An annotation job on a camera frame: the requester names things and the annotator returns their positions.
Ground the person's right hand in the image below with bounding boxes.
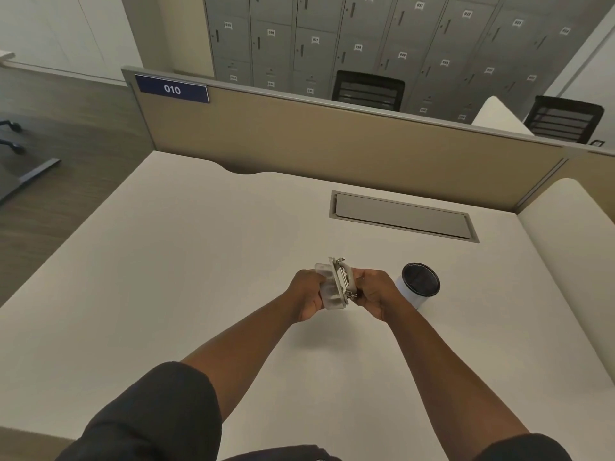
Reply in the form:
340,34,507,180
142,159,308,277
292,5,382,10
352,269,403,323

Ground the person's left hand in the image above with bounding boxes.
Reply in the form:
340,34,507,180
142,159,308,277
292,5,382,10
285,269,328,324

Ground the clear plastic clamp with screws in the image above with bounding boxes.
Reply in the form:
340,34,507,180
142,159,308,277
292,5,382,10
314,256,361,311

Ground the person's right forearm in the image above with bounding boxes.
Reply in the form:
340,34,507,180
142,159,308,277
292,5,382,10
384,302,529,448

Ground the person's left forearm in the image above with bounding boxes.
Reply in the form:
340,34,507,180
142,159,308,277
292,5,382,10
181,294,304,422

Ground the white cylindrical cup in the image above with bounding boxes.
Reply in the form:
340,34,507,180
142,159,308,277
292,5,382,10
395,263,441,310

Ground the beige desk partition panel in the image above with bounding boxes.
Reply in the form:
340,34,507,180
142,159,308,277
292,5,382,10
121,67,615,214

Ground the black mesh office chair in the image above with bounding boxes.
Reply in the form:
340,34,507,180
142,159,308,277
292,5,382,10
331,70,406,112
524,96,605,145

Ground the person's black shirt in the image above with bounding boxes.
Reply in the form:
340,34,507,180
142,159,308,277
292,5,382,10
55,362,574,461

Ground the white neighbouring desk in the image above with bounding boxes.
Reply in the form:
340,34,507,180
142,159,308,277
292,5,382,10
518,178,615,384

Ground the blue number sign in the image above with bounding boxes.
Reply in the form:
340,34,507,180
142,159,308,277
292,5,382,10
135,74,210,104

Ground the grey table leg base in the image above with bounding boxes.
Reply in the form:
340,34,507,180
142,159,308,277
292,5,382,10
0,158,62,203

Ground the black chair caster base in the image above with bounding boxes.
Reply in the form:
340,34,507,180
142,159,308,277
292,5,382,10
0,120,26,155

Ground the grey desk cable cover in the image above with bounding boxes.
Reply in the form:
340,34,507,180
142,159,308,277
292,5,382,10
329,190,480,243

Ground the grey locker cabinet wall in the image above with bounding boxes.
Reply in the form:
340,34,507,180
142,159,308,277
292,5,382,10
204,0,607,124

